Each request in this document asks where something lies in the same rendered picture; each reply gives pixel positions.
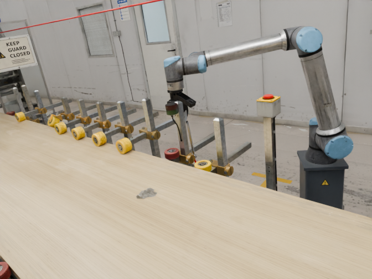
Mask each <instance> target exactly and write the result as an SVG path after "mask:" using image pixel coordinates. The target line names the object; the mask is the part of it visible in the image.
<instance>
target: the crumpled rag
mask: <svg viewBox="0 0 372 279"><path fill-rule="evenodd" d="M156 194H157V192H154V189H152V188H147V189H146V190H142V191H141V192H140V193H139V194H138V195H137V196H136V198H137V199H140V198H141V199H145V198H146V197H154V196H156Z"/></svg>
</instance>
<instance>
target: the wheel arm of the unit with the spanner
mask: <svg viewBox="0 0 372 279"><path fill-rule="evenodd" d="M214 140H215V133H213V134H211V135H210V136H208V137H206V138H204V139H203V140H201V141H199V142H197V143H196V144H194V145H193V146H194V151H195V152H196V151H197V150H199V149H201V148H202V147H204V146H206V145H207V144H209V143H210V142H212V141H214ZM189 152H190V153H193V152H192V147H191V146H190V147H189ZM169 161H172V162H176V163H178V162H179V161H180V159H179V157H178V158H176V159H169Z"/></svg>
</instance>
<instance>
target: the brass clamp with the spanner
mask: <svg viewBox="0 0 372 279"><path fill-rule="evenodd" d="M179 159H180V161H179V162H180V163H184V164H189V163H190V164H193V163H194V161H195V156H194V155H192V153H189V154H188V155H186V156H185V155H182V154H181V152H180V150H179Z"/></svg>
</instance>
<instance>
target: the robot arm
mask: <svg viewBox="0 0 372 279"><path fill-rule="evenodd" d="M322 42H323V36H322V33H321V32H320V31H319V30H318V29H317V28H315V27H306V26H299V27H292V28H286V29H282V30H281V31H280V32H279V33H278V34H274V35H269V36H266V37H262V38H257V39H253V40H248V41H245V42H241V43H236V44H232V45H227V46H223V47H220V48H215V49H211V50H205V51H200V52H193V53H191V54H190V55H189V56H188V57H186V58H180V56H173V57H170V58H166V59H165V60H164V70H165V74H166V81H167V88H168V90H167V91H168V93H170V100H169V101H167V103H171V102H176V101H181V102H182V103H183V110H184V117H185V122H186V120H187V117H188V107H190V108H191V107H193V106H195V104H196V101H195V100H193V99H191V98H190V97H189V96H187V95H186V94H184V93H182V91H183V88H184V82H183V76H184V75H191V74H200V73H201V74H202V73H205V72H206V67H209V66H211V65H216V64H221V63H225V62H228V61H233V60H237V59H242V58H247V57H250V56H254V55H259V54H263V53H268V52H271V51H275V50H280V49H282V50H284V51H288V50H294V49H297V53H298V57H299V58H300V61H301V65H302V69H303V73H304V77H305V79H306V83H307V87H308V91H309V94H310V97H311V101H312V105H313V109H314V113H315V115H316V117H314V118H311V119H310V121H309V147H308V149H307V152H306V160H307V161H309V162H311V163H314V164H321V165H325V164H332V163H334V162H336V161H337V160H338V159H342V158H345V157H346V156H348V155H349V154H350V153H351V152H352V150H353V147H354V145H353V141H352V139H351V138H350V137H348V135H347V132H346V129H345V124H344V123H342V122H340V121H339V117H338V113H337V108H336V105H335V101H334V96H333V92H332V88H331V85H330V81H329V76H328V72H327V68H326V64H325V61H324V56H323V52H322Z"/></svg>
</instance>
